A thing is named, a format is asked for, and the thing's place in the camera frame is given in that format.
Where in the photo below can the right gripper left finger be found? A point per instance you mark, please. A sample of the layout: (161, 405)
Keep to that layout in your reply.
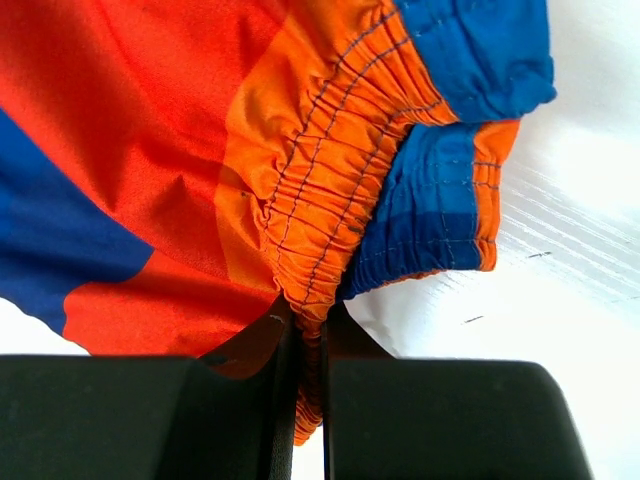
(66, 414)

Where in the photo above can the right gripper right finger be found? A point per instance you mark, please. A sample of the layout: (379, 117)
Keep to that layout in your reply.
(389, 418)

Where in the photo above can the rainbow striped shorts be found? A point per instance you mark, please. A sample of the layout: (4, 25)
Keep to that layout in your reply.
(170, 169)

